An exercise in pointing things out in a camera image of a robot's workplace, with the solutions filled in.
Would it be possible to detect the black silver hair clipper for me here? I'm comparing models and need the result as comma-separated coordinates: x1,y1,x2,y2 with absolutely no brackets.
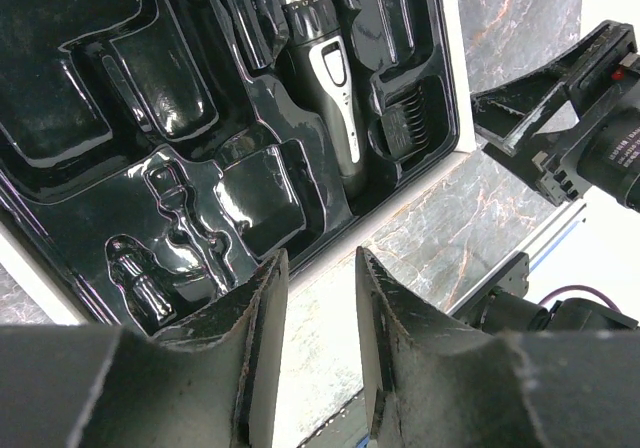
276,0,366,199

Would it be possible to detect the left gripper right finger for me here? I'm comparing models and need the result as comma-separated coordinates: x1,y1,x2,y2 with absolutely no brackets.
355,248,639,447

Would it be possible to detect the black comb guard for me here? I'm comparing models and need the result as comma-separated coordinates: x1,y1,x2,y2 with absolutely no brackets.
381,85,430,161

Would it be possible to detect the white clipper kit box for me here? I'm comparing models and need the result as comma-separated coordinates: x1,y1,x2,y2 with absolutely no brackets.
1,0,473,334

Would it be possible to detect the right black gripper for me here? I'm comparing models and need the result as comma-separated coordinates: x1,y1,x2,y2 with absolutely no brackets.
471,20,639,211

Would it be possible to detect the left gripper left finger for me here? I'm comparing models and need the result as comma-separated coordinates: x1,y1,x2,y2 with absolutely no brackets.
1,250,289,447

